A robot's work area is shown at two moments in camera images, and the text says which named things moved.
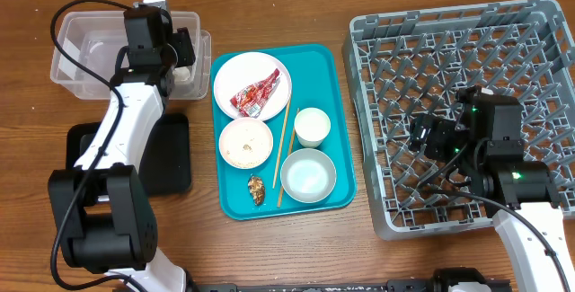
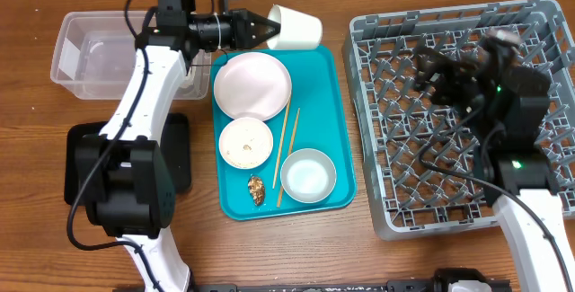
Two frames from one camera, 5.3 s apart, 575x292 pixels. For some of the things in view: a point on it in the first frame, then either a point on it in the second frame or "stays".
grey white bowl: [308, 175] stays
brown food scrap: [257, 190] stays
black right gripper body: [443, 141] → [451, 87]
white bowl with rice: [246, 143] stays
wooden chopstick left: [282, 143] stays
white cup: [311, 126] → [299, 30]
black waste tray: [167, 168] stays
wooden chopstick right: [288, 155] stays
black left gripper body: [180, 50] → [217, 30]
